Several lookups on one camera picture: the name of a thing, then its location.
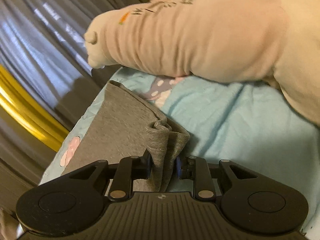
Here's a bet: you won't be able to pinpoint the grey curtain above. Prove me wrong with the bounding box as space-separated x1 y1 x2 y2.
0 0 151 188

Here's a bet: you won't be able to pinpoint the beige plush toy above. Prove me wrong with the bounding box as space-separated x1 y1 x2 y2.
84 0 319 124

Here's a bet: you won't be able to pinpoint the grey pants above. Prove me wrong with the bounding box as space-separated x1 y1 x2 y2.
64 81 190 192

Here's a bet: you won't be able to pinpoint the yellow curtain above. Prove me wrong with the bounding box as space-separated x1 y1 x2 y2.
1 66 69 152

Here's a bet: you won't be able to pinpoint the light blue patterned bedsheet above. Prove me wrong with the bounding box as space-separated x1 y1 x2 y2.
39 65 320 238

